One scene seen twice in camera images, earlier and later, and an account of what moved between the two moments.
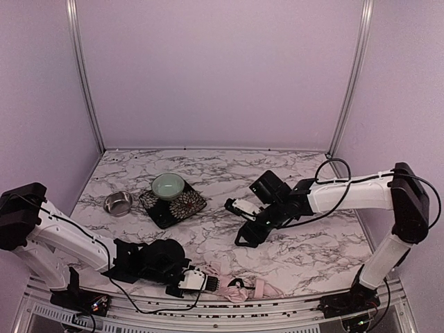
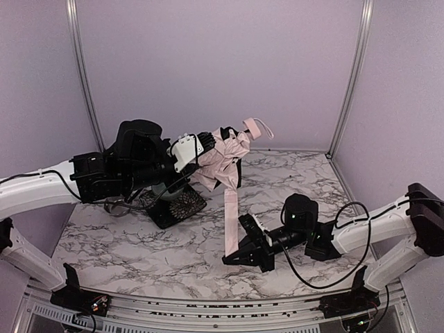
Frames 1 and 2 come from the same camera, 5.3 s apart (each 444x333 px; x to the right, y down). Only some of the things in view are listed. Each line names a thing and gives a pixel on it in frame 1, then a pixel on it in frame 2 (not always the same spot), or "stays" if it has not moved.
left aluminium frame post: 74,23 stays
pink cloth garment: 238,290 -> 223,168
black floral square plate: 167,214 stays
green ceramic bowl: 167,186 stays
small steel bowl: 118,203 stays
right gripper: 257,227 -> 260,246
